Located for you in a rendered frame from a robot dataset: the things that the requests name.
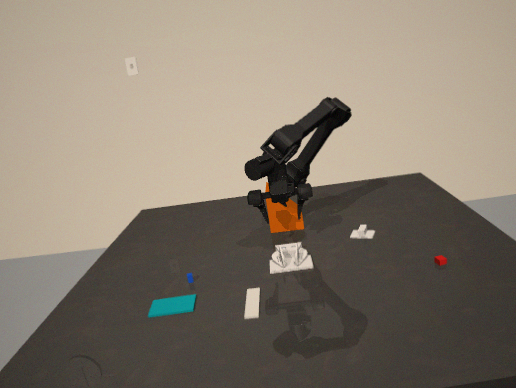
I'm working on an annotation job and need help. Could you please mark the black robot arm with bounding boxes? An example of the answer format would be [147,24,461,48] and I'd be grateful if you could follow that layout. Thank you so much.
[244,97,352,207]

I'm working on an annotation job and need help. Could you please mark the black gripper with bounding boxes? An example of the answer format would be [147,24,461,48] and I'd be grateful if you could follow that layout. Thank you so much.
[247,170,313,224]

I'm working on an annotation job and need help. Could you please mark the teal flat plate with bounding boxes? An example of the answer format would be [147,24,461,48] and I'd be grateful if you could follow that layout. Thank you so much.
[148,294,197,317]

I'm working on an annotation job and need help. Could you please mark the small red block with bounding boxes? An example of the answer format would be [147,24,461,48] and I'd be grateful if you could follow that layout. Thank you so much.
[434,255,446,266]

